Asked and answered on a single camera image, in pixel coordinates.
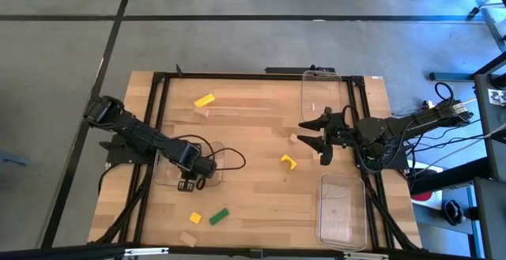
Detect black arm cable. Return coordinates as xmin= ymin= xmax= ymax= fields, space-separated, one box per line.
xmin=342 ymin=104 xmax=361 ymax=129
xmin=173 ymin=133 xmax=247 ymax=192

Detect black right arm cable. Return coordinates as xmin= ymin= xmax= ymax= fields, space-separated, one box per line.
xmin=342 ymin=104 xmax=361 ymax=129

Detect clear plastic bin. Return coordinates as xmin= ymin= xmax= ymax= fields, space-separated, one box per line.
xmin=300 ymin=70 xmax=343 ymax=123
xmin=315 ymin=172 xmax=368 ymax=252
xmin=153 ymin=140 xmax=225 ymax=188

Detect black flat bar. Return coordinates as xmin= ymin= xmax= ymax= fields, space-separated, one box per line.
xmin=263 ymin=66 xmax=338 ymax=75

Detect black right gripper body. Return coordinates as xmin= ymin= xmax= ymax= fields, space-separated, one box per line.
xmin=323 ymin=107 xmax=357 ymax=149

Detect black white fiducial tag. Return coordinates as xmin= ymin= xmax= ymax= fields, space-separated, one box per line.
xmin=487 ymin=88 xmax=506 ymax=107

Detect yellow arch block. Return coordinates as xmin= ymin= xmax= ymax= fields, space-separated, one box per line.
xmin=280 ymin=153 xmax=298 ymax=171

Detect black aluminium table frame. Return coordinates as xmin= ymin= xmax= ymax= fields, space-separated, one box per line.
xmin=87 ymin=70 xmax=422 ymax=255

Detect yellow long block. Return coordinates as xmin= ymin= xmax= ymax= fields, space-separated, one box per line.
xmin=193 ymin=92 xmax=217 ymax=108

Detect red object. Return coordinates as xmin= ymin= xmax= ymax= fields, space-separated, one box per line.
xmin=410 ymin=190 xmax=435 ymax=203

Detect grey cart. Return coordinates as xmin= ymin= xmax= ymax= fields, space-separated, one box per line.
xmin=472 ymin=52 xmax=506 ymax=260

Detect blue metal bar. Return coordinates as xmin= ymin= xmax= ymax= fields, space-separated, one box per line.
xmin=429 ymin=71 xmax=476 ymax=82

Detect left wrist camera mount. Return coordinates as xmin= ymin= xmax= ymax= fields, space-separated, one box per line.
xmin=177 ymin=179 xmax=196 ymax=193

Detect green rectangular block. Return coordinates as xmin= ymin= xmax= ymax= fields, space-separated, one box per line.
xmin=208 ymin=207 xmax=230 ymax=226

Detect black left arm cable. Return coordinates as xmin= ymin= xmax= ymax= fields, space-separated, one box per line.
xmin=173 ymin=133 xmax=247 ymax=192

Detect black headphones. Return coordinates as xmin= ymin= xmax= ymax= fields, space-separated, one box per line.
xmin=442 ymin=198 xmax=467 ymax=227

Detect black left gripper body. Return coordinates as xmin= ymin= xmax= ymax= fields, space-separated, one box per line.
xmin=182 ymin=156 xmax=217 ymax=180

